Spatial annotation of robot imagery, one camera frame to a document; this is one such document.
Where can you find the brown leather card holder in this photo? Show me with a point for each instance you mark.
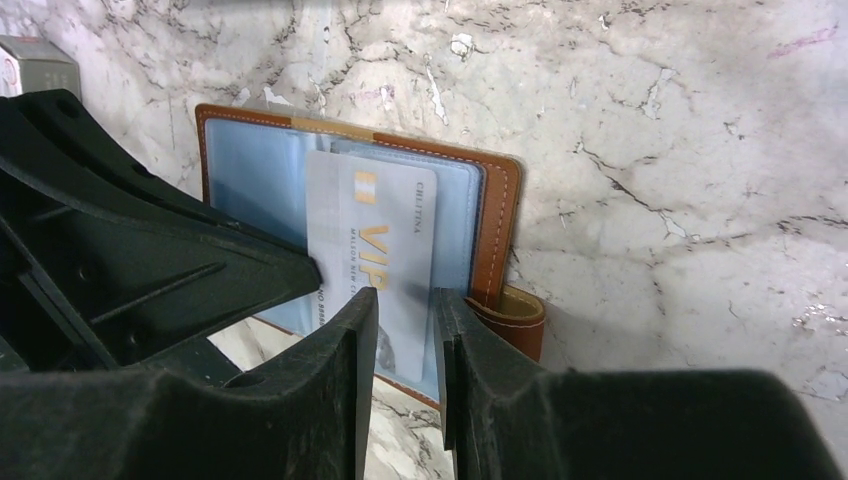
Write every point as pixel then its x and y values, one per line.
pixel 253 169

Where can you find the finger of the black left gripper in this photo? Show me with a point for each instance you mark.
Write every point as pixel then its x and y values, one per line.
pixel 105 265

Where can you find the silver VIP card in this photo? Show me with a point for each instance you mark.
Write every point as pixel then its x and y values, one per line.
pixel 370 223

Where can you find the small white red box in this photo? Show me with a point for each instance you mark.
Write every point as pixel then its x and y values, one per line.
pixel 31 64

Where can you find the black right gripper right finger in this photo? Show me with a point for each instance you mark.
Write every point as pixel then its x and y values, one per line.
pixel 506 417

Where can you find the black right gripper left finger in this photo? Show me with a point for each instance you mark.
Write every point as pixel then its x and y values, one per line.
pixel 303 414

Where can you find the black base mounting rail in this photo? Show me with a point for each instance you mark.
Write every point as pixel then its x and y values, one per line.
pixel 197 359

